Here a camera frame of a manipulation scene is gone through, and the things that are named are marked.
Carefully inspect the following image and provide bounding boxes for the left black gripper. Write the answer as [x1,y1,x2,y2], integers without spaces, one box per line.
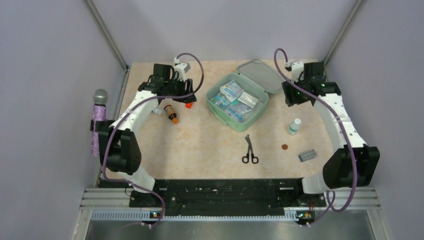
[164,75,197,104]

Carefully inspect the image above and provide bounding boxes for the small blue capped bottle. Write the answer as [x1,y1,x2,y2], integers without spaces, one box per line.
[151,107,163,116]

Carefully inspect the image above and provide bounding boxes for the white bottle green label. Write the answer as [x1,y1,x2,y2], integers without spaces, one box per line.
[287,118,302,135]

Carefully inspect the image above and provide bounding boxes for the blue cotton swab packet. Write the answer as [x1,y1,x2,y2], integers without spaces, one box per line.
[210,92,231,109]

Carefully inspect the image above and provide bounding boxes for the white gauze packet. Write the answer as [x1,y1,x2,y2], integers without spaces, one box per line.
[238,92,260,109]

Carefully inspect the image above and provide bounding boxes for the blue white bagged packet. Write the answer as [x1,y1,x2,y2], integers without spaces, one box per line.
[219,80,244,102]

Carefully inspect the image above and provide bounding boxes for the blue small clear packet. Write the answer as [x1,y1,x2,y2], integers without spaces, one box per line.
[224,106,244,123]

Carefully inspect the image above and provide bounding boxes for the mint green medicine case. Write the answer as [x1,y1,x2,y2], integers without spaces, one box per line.
[206,60,284,132]

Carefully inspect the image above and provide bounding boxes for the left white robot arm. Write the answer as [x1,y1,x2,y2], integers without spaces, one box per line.
[98,62,197,207]

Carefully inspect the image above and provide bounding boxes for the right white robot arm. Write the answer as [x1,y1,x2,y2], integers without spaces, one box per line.
[281,60,380,206]

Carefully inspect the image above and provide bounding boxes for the brown bottle orange cap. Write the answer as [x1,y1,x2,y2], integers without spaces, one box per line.
[163,104,179,124]

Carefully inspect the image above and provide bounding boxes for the purple glitter microphone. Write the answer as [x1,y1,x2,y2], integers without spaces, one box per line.
[90,88,109,157]

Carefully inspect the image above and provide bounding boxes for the grey blue pill blister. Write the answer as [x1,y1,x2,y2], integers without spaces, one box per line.
[298,149,317,162]

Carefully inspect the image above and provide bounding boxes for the black scissors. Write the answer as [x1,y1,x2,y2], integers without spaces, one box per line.
[241,134,259,164]

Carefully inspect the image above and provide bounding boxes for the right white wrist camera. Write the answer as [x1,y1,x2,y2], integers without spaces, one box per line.
[284,60,304,82]

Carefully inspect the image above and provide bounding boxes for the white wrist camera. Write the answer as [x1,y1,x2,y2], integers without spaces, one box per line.
[172,57,191,82]
[284,60,304,82]

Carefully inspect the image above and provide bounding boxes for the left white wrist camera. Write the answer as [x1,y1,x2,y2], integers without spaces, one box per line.
[172,57,191,82]

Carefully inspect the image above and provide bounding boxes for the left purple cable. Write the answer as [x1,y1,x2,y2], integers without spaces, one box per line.
[100,52,205,229]

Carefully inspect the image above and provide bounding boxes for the purple cable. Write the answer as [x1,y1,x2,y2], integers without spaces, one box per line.
[273,48,359,228]
[100,52,205,229]

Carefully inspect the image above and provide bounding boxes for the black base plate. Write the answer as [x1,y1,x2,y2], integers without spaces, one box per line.
[129,178,327,217]

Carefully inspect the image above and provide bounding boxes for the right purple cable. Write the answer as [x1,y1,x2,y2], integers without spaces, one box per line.
[273,48,359,228]

